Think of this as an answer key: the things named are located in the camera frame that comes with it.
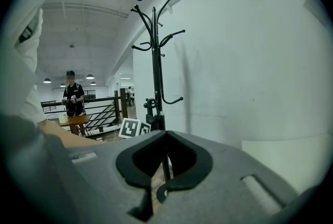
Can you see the person's left forearm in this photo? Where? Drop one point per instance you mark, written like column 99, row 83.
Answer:
column 72, row 137

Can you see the black stair railing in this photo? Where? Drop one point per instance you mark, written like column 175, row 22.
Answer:
column 104, row 99

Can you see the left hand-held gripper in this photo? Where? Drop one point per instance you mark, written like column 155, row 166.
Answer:
column 129, row 128

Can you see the black metal coat stand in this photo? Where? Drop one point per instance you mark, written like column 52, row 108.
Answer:
column 156, row 74

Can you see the brown wooden table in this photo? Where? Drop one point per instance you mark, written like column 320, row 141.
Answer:
column 78, row 119

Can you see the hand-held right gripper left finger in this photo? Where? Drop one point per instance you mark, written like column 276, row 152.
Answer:
column 91, row 181

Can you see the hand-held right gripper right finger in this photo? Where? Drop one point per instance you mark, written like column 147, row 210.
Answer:
column 221, row 191

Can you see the person's white shirt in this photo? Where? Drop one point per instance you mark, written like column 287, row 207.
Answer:
column 27, row 67

